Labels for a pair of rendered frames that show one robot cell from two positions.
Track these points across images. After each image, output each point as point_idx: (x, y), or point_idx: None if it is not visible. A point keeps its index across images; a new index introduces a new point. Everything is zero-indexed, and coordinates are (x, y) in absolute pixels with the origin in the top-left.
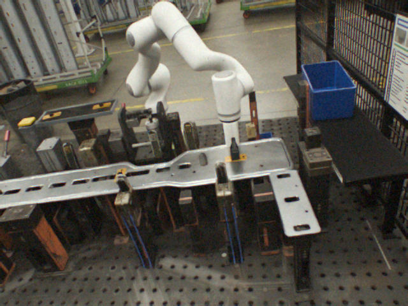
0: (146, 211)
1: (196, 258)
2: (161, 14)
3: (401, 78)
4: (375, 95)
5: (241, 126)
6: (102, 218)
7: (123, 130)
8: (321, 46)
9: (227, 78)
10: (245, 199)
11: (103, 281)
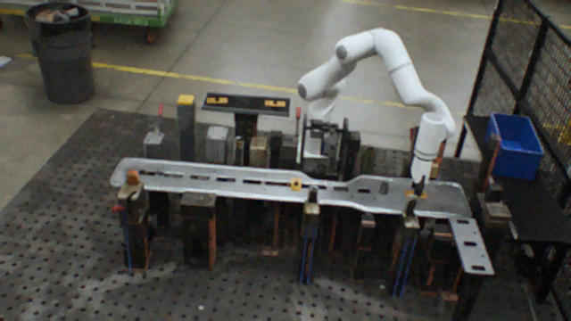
0: None
1: (354, 284)
2: (388, 45)
3: None
4: (559, 166)
5: (397, 155)
6: None
7: (303, 138)
8: (512, 93)
9: (438, 122)
10: None
11: (258, 287)
